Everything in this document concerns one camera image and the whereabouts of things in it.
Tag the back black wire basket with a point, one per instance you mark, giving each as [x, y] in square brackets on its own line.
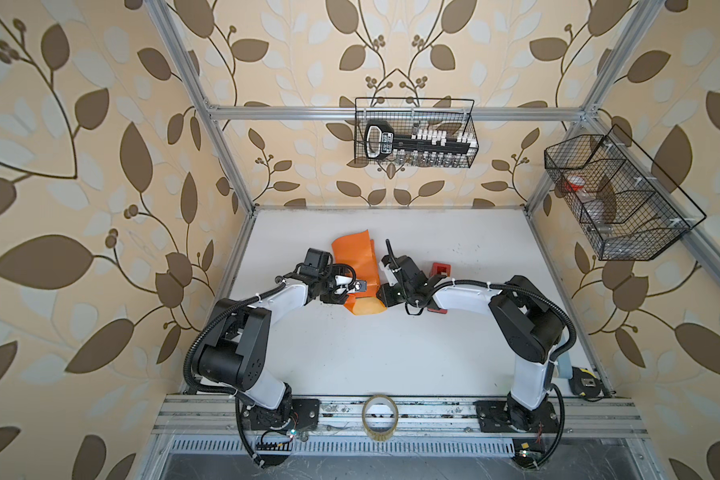
[405, 115]

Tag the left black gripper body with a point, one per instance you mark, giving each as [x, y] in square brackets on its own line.
[327, 281]

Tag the black yellow tape measure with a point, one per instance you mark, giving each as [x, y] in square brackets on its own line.
[584, 384]

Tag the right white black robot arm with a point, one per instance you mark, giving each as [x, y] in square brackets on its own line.
[536, 329]

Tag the yellow orange wrapping paper sheet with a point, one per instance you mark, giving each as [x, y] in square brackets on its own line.
[358, 251]

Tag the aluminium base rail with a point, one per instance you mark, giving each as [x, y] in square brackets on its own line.
[428, 416]

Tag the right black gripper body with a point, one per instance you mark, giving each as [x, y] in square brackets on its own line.
[408, 294]

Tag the red capped clear jar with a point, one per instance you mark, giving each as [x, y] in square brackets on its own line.
[572, 184]

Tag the black socket set rail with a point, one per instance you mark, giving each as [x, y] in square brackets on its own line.
[380, 140]

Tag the side black wire basket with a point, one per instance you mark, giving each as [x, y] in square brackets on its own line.
[632, 208]

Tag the red tape dispenser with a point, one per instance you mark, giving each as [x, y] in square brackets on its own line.
[439, 271]

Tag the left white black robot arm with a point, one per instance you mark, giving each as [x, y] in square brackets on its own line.
[228, 355]

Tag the clear tape roll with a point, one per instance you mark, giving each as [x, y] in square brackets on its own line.
[380, 416]

